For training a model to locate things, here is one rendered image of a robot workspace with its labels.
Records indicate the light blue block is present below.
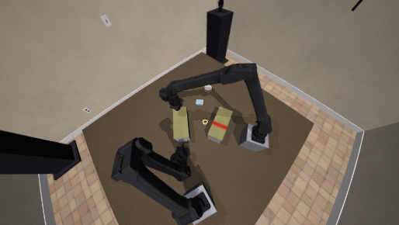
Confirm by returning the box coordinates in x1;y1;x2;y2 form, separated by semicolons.
196;99;203;106

